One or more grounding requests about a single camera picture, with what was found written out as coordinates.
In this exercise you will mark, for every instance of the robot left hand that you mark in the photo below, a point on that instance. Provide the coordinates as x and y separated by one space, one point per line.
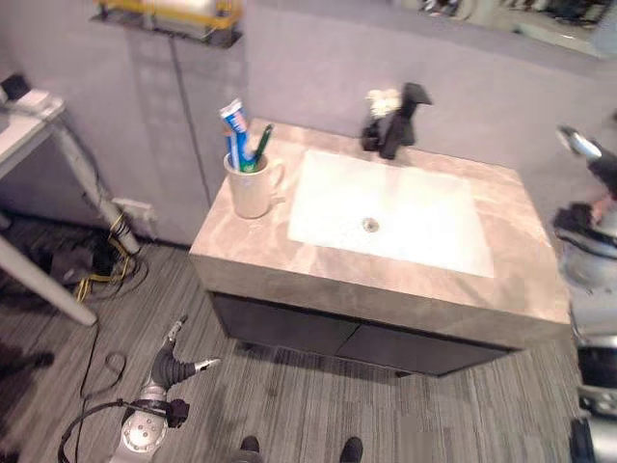
166 369

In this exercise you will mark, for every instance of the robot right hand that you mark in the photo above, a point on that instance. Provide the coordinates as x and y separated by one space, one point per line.
602 171

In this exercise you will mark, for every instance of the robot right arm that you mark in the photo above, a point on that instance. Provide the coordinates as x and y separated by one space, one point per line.
593 270

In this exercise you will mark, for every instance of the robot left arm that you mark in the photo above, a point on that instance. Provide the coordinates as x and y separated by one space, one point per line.
142 434

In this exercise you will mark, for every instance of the white sink basin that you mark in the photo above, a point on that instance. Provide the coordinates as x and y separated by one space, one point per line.
385 202

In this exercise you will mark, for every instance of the metal sink drain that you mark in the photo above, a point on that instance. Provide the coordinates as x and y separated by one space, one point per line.
370 224

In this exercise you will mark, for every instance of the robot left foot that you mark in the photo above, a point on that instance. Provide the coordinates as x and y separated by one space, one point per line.
250 448

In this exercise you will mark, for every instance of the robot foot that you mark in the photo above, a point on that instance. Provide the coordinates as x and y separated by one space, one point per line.
250 448
352 449

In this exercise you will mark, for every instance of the black box on floor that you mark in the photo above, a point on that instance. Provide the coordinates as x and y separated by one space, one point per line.
77 263

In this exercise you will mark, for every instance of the dark vanity cabinet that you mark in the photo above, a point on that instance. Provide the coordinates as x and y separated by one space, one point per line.
299 328

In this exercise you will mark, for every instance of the white power strip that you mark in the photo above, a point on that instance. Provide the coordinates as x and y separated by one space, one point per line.
135 209

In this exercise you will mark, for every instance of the marble vanity countertop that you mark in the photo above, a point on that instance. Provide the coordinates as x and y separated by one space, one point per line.
337 280

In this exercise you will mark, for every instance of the cream ceramic mug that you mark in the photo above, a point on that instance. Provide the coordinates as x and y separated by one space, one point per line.
250 193

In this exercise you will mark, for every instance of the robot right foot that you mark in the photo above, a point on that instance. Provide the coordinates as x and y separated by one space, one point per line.
352 449

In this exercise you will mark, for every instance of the black faucet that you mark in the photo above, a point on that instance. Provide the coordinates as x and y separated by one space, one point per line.
397 128

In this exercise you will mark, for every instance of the white crumpled object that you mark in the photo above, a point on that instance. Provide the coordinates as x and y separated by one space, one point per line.
383 102

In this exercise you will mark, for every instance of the green toothbrush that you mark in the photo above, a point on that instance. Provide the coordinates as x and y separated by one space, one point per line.
261 142

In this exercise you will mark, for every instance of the blue white toothpaste tube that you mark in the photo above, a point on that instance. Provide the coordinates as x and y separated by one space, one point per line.
236 130

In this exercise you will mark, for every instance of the white table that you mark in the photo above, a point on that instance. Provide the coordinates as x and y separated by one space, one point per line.
29 130

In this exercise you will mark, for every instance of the black device on table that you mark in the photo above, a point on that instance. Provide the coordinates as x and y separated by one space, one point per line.
13 87

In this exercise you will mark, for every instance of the yellow wall shelf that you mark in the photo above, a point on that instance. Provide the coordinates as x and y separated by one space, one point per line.
164 19

